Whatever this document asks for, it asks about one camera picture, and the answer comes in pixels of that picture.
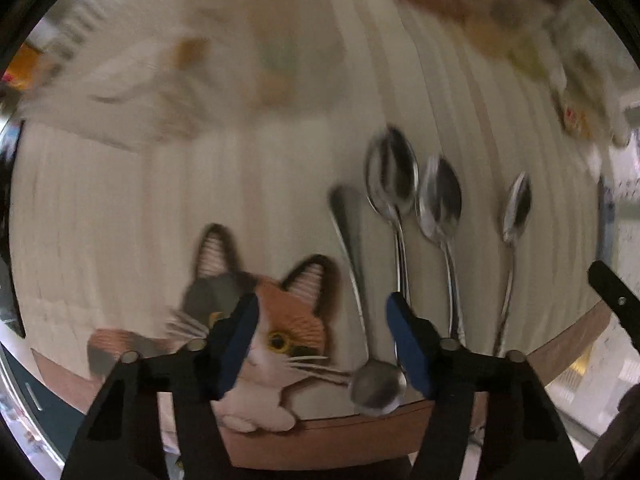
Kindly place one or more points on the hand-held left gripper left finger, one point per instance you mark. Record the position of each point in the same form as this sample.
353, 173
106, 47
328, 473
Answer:
240, 340

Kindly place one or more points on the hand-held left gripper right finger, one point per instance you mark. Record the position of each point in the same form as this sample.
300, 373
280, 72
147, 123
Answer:
407, 345

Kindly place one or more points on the cat printed striped table mat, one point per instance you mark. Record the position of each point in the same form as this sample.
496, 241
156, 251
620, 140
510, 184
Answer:
150, 210

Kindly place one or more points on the oval bowl steel spoon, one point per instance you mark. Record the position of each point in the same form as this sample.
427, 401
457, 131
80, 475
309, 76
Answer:
440, 200
392, 170

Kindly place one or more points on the small oval steel spoon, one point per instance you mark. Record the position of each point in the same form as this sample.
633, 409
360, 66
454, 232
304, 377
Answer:
517, 210

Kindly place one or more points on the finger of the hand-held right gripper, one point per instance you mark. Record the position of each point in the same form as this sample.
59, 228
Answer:
617, 300

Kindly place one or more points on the dark cloth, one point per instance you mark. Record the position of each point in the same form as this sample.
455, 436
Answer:
615, 445

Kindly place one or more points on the round bowl steel spoon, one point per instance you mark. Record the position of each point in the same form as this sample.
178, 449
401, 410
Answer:
377, 387

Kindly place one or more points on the blue kitchen cabinet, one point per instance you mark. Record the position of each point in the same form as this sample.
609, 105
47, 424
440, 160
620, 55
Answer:
45, 410

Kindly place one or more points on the blue grey smartphone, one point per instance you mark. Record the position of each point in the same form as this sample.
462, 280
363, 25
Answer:
606, 220

